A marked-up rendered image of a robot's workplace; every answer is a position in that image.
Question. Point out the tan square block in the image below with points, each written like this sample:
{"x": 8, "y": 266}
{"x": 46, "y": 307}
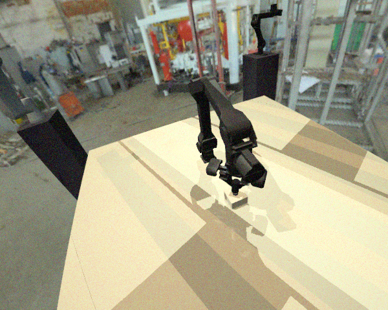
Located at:
{"x": 235, "y": 201}

